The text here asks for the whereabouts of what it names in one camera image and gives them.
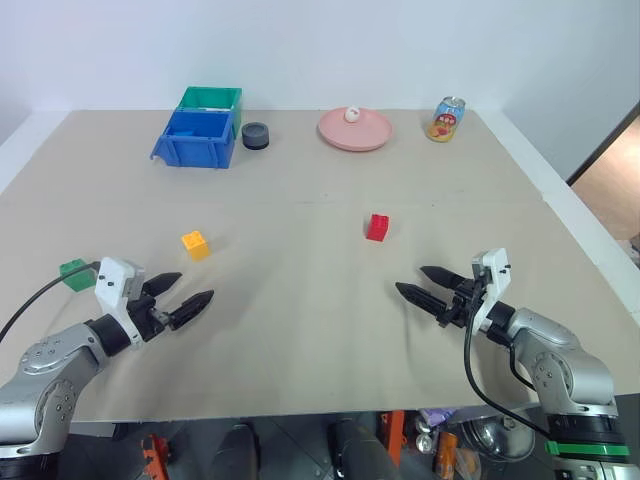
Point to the small white ball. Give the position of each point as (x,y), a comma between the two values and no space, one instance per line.
(352,115)

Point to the red toy block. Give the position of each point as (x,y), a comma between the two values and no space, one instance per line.
(377,228)

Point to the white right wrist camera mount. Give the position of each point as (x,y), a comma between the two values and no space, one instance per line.
(496,280)

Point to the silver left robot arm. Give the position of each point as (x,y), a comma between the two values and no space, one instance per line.
(46,361)

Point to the dark grey round puck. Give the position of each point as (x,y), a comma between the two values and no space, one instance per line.
(255,136)

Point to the purple crumpled bag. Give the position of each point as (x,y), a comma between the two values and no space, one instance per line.
(436,415)

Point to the pink plate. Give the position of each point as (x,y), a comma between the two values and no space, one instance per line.
(355,134)

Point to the small silver can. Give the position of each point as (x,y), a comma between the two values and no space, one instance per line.
(425,442)

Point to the blue plastic storage bin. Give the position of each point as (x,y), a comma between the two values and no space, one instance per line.
(200,150)

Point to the orange bottle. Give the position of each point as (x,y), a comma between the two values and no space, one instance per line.
(445,455)

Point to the orange metal bracket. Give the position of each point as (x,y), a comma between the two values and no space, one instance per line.
(156,457)
(392,430)

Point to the yellow toy block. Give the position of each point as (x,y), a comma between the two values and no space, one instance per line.
(196,247)

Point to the beige table cover sheet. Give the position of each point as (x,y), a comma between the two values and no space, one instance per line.
(310,280)

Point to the green plastic storage bin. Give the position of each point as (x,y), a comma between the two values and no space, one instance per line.
(210,96)

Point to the shiny metal bowl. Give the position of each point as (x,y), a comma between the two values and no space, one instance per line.
(500,432)

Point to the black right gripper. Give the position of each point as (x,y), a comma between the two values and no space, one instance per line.
(464,302)

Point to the colourful drink can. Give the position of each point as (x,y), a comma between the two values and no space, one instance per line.
(445,122)

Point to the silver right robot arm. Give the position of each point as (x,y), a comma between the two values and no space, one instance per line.
(552,352)

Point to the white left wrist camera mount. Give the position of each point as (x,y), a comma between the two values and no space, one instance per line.
(111,285)

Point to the green toy block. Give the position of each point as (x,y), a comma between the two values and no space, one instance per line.
(75,275)

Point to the dark rounded shape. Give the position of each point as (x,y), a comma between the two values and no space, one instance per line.
(357,450)
(235,452)

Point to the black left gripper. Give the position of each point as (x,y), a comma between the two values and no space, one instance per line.
(146,316)

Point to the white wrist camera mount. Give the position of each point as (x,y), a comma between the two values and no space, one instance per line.
(496,280)
(111,285)

